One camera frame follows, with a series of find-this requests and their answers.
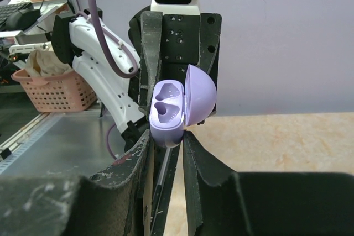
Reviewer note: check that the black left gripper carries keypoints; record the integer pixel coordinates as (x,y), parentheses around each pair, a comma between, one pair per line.
(186,40)

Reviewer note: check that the pink plastic basket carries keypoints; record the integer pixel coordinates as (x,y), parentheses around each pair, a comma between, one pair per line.
(68,92)

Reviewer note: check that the purple charging case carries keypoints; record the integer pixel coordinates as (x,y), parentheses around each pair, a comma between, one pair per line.
(175,106)

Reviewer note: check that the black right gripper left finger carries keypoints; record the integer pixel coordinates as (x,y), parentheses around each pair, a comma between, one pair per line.
(114,201)

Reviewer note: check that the black keyboard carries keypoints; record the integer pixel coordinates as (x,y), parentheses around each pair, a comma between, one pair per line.
(6,11)

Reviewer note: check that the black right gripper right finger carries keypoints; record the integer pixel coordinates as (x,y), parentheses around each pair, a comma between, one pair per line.
(222,201)

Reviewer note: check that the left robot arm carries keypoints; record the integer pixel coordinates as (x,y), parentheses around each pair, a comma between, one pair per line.
(116,82)

